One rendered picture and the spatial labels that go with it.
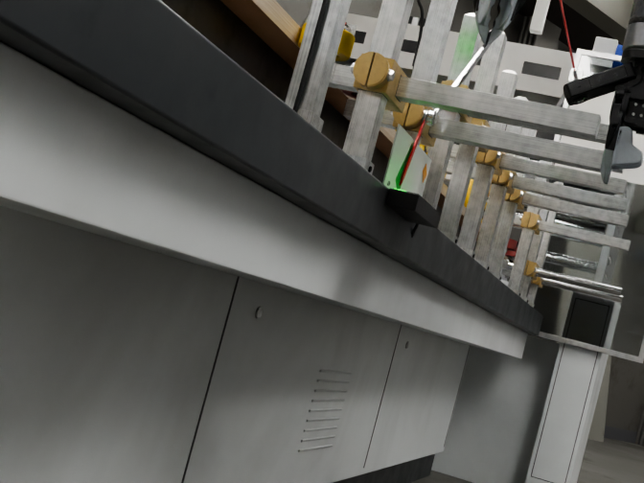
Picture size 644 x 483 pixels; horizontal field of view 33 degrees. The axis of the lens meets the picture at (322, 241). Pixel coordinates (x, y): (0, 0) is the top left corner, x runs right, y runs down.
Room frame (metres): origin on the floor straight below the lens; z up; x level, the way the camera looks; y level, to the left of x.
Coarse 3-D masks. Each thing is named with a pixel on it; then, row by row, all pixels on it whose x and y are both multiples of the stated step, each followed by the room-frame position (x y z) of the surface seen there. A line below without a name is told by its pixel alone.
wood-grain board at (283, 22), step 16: (224, 0) 1.45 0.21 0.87; (240, 0) 1.43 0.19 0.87; (256, 0) 1.42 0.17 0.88; (272, 0) 1.47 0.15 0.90; (240, 16) 1.51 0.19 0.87; (256, 16) 1.49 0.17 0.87; (272, 16) 1.49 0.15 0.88; (288, 16) 1.54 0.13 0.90; (256, 32) 1.58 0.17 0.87; (272, 32) 1.55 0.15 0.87; (288, 32) 1.55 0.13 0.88; (272, 48) 1.65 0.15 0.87; (288, 48) 1.63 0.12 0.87; (288, 64) 1.74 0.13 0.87; (336, 96) 1.89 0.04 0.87; (384, 128) 2.14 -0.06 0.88; (384, 144) 2.26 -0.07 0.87; (464, 208) 3.11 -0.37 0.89; (480, 224) 3.43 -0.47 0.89
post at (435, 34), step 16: (432, 0) 1.75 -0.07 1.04; (448, 0) 1.74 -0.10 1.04; (432, 16) 1.75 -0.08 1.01; (448, 16) 1.75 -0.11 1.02; (432, 32) 1.75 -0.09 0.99; (448, 32) 1.77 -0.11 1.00; (432, 48) 1.74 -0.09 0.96; (416, 64) 1.75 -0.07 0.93; (432, 64) 1.74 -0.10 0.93; (432, 80) 1.75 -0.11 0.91
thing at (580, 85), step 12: (600, 72) 1.70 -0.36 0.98; (612, 72) 1.69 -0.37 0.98; (624, 72) 1.68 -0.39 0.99; (564, 84) 1.71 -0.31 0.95; (576, 84) 1.70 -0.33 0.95; (588, 84) 1.70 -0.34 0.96; (600, 84) 1.69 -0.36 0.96; (612, 84) 1.69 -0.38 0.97; (564, 96) 1.74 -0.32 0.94; (576, 96) 1.71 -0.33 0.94; (588, 96) 1.72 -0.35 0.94
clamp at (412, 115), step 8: (408, 104) 1.72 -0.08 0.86; (416, 104) 1.72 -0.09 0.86; (392, 112) 1.74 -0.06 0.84; (408, 112) 1.72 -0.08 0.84; (416, 112) 1.72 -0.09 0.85; (400, 120) 1.72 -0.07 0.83; (408, 120) 1.72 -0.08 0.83; (416, 120) 1.71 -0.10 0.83; (408, 128) 1.73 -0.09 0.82; (416, 128) 1.73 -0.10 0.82; (424, 128) 1.74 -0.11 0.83; (424, 136) 1.76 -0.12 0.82; (424, 144) 1.83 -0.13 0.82; (432, 144) 1.83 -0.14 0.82
